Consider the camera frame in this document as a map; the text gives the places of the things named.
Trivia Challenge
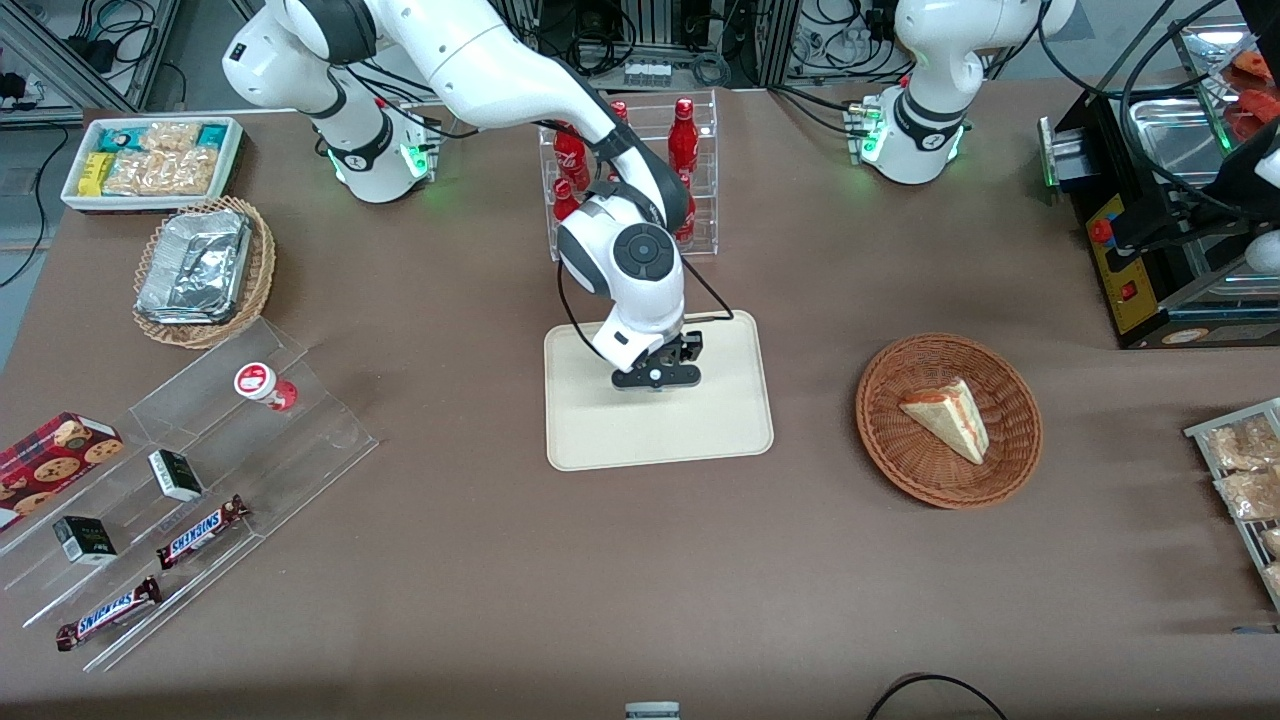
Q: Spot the black machine with yellow panel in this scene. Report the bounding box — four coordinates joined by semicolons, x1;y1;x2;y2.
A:
1038;90;1280;351

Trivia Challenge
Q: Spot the snickers chocolate bar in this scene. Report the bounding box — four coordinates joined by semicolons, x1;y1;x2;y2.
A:
56;576;162;652
157;495;250;571

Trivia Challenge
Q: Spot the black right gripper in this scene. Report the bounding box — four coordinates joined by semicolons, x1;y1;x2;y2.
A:
640;330;704;372

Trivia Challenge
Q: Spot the red lid gum bottle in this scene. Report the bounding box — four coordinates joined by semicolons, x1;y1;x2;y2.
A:
234;362;298;413

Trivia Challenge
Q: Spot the metal wire rack tray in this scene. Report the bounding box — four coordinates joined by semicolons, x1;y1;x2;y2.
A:
1185;398;1280;611

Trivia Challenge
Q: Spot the stainless steel tray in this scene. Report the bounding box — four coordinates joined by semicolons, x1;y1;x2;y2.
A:
1128;20;1280;191

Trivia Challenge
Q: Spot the triangular wrapped sandwich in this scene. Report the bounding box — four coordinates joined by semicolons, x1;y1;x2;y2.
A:
899;377;991;466

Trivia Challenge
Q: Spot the black floor cable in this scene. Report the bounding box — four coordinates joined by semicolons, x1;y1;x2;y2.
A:
865;674;1007;720

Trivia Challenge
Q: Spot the red packaged food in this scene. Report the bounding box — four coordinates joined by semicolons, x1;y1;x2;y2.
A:
1228;48;1280;143

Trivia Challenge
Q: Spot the light wicker basket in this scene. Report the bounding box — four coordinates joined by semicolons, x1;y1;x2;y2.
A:
133;196;277;350

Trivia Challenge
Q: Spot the clear nut snack bag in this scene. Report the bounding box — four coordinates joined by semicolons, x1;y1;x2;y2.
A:
1215;468;1280;521
1205;415;1280;471

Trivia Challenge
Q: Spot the small peanut snack bag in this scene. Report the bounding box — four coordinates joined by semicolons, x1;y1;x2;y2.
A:
140;122;201;153

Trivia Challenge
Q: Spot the red cookie box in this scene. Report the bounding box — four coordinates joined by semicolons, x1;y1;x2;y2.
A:
0;412;124;533

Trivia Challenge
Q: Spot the aluminium foil container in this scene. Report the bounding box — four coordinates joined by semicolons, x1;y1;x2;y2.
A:
137;208;253;324

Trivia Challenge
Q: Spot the large peanut snack bag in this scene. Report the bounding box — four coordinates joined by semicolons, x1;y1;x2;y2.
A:
103;148;221;198

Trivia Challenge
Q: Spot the clear acrylic stepped stand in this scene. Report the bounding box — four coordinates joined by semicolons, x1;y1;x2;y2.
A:
0;318;379;673

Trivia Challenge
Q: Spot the metal equipment rack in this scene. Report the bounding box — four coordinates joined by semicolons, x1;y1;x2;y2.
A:
485;0;806;93

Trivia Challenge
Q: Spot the brown round wicker basket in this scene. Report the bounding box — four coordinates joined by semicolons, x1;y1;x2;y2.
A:
856;333;1044;510

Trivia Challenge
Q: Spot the small black box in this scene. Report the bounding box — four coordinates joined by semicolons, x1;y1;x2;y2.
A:
52;516;118;566
148;450;205;503

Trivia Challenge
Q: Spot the beige plastic tray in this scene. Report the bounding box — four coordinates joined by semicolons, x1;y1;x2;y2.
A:
543;310;775;472

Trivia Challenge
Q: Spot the white snack tray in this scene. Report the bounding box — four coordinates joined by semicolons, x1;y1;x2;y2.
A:
62;117;244;213

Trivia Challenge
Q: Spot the clear acrylic bottle rack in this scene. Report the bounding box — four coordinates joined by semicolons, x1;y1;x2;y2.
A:
538;90;719;264

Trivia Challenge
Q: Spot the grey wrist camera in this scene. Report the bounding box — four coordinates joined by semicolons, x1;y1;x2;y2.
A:
612;362;702;392

